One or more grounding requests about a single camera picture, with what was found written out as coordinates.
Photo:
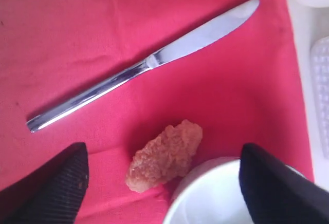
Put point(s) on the red table cloth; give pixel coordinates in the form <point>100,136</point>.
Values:
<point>244,88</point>

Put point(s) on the white ceramic bowl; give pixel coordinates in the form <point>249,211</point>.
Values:
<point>210,193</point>

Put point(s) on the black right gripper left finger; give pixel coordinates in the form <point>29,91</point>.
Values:
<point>51,194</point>

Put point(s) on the white perforated basket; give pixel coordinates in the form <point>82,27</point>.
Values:
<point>319,73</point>

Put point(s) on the steel table knife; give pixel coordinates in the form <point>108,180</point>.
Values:
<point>193,41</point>

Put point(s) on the fried chicken nugget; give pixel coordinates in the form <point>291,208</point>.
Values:
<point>165,157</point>

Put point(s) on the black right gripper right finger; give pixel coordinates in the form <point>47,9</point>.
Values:
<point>274,193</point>

